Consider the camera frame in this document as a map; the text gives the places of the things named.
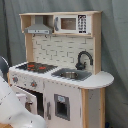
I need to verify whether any grey toy sink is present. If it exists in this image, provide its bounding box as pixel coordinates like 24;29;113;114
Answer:
52;68;92;81

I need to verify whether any white cabinet door with dispenser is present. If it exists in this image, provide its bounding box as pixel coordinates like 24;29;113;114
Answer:
44;81;82;128

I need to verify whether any toy microwave oven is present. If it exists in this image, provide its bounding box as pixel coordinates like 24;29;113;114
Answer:
54;15;91;34

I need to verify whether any grey range hood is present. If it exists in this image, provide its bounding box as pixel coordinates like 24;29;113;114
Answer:
24;16;53;34

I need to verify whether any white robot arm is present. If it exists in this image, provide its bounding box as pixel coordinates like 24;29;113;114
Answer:
0;56;46;128

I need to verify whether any black toy faucet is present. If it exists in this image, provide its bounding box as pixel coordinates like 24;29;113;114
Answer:
75;51;93;70

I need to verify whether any red left stove knob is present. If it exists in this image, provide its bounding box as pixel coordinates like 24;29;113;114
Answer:
12;77;18;83

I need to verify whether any white oven door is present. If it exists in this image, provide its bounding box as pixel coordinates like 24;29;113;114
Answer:
12;86;38;115

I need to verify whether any black toy stovetop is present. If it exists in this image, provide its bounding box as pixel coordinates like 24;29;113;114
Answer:
18;62;55;73

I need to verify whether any red right stove knob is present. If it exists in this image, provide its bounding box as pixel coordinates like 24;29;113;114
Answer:
31;81;37;87

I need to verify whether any wooden toy kitchen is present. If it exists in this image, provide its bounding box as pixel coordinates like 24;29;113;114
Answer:
9;11;114;128

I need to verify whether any red stove knob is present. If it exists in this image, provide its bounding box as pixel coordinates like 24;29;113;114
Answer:
31;81;37;87
12;77;18;83

